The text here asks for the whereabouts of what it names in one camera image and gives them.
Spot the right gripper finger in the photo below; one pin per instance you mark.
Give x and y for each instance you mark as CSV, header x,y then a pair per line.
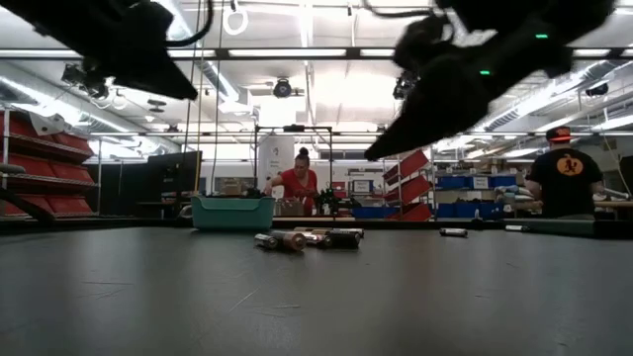
x,y
425,121

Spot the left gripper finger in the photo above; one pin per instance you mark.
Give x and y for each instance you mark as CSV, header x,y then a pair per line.
x,y
158,79

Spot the silver AAA battery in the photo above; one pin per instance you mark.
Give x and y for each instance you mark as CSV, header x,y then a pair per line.
x,y
453,232
265,241
517,228
319,240

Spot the black copper AA battery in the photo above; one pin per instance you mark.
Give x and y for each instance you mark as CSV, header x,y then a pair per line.
x,y
345,239
293,241

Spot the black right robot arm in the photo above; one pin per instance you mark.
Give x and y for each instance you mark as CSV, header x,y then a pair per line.
x,y
569,20

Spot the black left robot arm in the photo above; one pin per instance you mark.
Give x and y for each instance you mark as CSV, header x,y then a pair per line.
x,y
20,7

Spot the tilted red bin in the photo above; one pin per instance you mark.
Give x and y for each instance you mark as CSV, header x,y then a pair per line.
x,y
410,165
415,212
410,190

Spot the blue storage bin row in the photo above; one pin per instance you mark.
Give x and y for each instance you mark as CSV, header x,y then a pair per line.
x,y
465,210
475,183

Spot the black display screen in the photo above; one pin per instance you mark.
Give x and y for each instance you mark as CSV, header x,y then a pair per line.
x,y
173,173

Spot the red storage bin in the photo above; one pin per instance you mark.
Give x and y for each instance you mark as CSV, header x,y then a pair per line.
x,y
17,127
69,204
71,172
29,204
32,165
74,143

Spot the white plastic cover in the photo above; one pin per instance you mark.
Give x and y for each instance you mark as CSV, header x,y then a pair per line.
x,y
47,123

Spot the cardboard box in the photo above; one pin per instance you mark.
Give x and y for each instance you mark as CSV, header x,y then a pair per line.
x,y
230,187

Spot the white pillar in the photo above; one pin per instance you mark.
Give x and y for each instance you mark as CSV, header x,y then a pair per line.
x,y
277,153

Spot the long ceiling light bar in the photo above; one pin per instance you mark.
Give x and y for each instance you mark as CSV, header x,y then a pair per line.
x,y
297,52

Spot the person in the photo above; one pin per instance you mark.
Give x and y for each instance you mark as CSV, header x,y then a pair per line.
x,y
564,183
297,185

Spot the black ceiling device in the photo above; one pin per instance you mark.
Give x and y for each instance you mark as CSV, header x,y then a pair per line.
x,y
597,89

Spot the metal shelf rack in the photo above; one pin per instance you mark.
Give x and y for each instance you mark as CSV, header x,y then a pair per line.
x,y
49,184

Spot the teal plastic bin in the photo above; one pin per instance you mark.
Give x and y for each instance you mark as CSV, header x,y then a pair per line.
x,y
232,213

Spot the wooden table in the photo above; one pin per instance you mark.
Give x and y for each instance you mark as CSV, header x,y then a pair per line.
x,y
615,203

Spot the hanging black camera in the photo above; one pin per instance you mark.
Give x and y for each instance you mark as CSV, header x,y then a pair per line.
x,y
283,88
403,89
84,81

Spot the silver air duct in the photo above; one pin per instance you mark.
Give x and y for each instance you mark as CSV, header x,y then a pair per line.
x,y
29,91

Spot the black stand frame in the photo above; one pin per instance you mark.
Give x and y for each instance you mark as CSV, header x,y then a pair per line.
x,y
331,158

